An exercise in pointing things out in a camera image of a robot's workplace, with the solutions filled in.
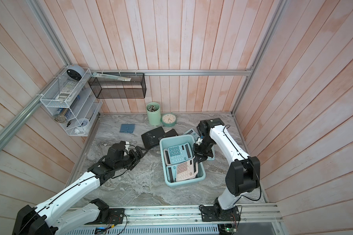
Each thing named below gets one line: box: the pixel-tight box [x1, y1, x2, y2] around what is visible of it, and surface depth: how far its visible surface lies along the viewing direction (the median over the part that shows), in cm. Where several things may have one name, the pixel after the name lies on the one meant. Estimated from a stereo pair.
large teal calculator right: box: [182, 128, 202, 142], surface depth 106 cm
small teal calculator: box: [166, 164, 178, 183], surface depth 84 cm
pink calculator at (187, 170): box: [176, 156, 199, 182], surface depth 77 cm
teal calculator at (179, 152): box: [167, 142, 194, 165], surface depth 92 cm
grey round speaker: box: [66, 64, 85, 81], surface depth 84 cm
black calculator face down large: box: [141, 126, 166, 150], surface depth 103 cm
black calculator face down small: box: [163, 128, 179, 138], surface depth 105 cm
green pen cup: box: [146, 101, 161, 126], surface depth 107 cm
